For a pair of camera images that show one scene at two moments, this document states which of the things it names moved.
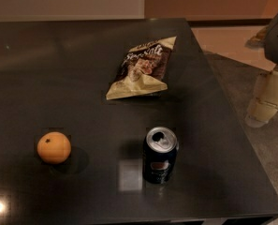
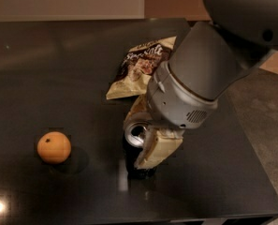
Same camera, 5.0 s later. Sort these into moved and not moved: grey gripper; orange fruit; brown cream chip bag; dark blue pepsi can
Moved: dark blue pepsi can; grey gripper
Not moved: orange fruit; brown cream chip bag
